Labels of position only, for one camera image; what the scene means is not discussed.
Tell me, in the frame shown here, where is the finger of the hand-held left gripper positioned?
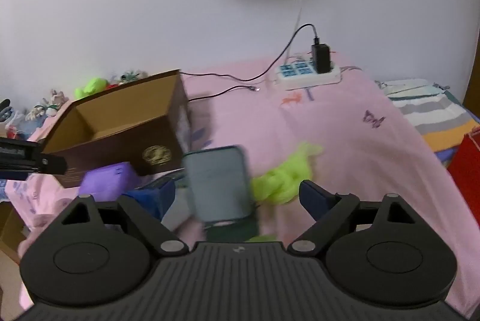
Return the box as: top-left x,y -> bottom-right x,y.
40,154 -> 68,175

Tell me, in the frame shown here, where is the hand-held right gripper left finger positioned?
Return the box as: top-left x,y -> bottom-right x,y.
60,179 -> 188,256

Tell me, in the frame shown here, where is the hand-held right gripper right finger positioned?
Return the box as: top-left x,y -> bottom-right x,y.
288,180 -> 416,253

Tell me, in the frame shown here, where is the brown cardboard box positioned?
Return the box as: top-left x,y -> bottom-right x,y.
39,69 -> 194,189

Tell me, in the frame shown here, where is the dark green folding mirror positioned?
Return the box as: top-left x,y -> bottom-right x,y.
182,145 -> 259,243

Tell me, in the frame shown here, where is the neon green yarn bundle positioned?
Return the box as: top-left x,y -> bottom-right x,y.
250,142 -> 324,205
74,77 -> 109,100

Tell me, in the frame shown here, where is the purple tissue pack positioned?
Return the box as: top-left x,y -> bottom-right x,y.
79,162 -> 143,202

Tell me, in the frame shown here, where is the pink plush toy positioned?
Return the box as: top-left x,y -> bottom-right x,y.
19,212 -> 53,258

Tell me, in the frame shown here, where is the plain cardboard box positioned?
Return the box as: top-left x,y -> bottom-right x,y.
0,203 -> 27,265

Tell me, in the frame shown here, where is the white power strip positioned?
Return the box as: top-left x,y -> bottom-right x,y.
277,59 -> 341,91

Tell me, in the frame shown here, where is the black charger plug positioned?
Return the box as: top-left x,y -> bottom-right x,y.
311,37 -> 331,74

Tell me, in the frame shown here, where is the striped blanket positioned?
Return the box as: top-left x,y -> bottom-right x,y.
377,79 -> 480,168

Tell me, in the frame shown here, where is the red bag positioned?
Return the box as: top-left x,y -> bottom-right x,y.
447,126 -> 480,194

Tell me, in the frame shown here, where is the black charging cable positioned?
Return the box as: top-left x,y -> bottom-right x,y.
179,24 -> 323,104

